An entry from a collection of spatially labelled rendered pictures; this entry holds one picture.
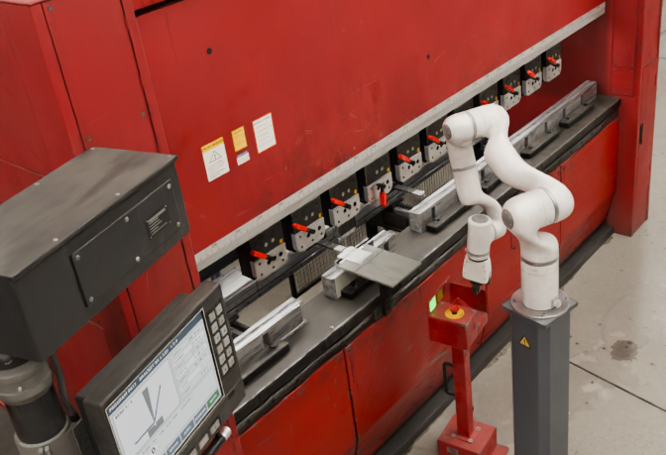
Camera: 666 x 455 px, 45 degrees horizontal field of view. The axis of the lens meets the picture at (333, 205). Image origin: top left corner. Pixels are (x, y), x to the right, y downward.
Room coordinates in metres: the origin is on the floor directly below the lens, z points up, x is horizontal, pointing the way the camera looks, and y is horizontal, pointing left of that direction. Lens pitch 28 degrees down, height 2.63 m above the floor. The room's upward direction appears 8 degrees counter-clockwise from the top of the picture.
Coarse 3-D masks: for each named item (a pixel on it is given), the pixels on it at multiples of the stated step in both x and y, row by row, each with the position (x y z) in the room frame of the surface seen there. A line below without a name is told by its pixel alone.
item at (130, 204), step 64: (64, 192) 1.50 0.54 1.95; (128, 192) 1.47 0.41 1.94; (0, 256) 1.27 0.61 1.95; (64, 256) 1.30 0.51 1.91; (128, 256) 1.43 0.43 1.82; (0, 320) 1.23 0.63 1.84; (64, 320) 1.26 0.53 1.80; (0, 384) 1.25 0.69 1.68; (64, 384) 1.32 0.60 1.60; (64, 448) 1.27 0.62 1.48
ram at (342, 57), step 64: (192, 0) 2.25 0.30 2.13; (256, 0) 2.42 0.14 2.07; (320, 0) 2.61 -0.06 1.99; (384, 0) 2.84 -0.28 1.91; (448, 0) 3.12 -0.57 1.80; (512, 0) 3.47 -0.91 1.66; (576, 0) 3.90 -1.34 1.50; (192, 64) 2.22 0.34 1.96; (256, 64) 2.38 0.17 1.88; (320, 64) 2.58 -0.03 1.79; (384, 64) 2.82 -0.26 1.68; (448, 64) 3.10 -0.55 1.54; (192, 128) 2.18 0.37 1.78; (320, 128) 2.55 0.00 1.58; (384, 128) 2.79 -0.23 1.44; (192, 192) 2.15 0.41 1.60; (256, 192) 2.32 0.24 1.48; (320, 192) 2.52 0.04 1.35
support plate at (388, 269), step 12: (372, 252) 2.63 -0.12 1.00; (384, 252) 2.62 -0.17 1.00; (348, 264) 2.57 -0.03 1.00; (372, 264) 2.55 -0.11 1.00; (384, 264) 2.54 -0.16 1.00; (396, 264) 2.53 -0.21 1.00; (408, 264) 2.51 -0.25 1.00; (420, 264) 2.51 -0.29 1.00; (360, 276) 2.49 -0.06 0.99; (372, 276) 2.47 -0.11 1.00; (384, 276) 2.46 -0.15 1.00; (396, 276) 2.45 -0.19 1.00
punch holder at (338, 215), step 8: (352, 176) 2.64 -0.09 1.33; (336, 184) 2.58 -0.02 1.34; (344, 184) 2.60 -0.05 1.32; (352, 184) 2.63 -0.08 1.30; (328, 192) 2.55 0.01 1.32; (336, 192) 2.57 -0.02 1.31; (344, 192) 2.60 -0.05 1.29; (352, 192) 2.63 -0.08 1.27; (320, 200) 2.58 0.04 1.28; (328, 200) 2.56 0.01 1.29; (344, 200) 2.60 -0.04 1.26; (352, 200) 2.62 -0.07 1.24; (328, 208) 2.56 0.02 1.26; (336, 208) 2.56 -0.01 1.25; (344, 208) 2.59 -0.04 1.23; (352, 208) 2.62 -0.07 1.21; (328, 216) 2.57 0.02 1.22; (336, 216) 2.56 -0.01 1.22; (344, 216) 2.58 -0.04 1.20; (352, 216) 2.61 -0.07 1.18; (328, 224) 2.57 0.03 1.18; (336, 224) 2.55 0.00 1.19
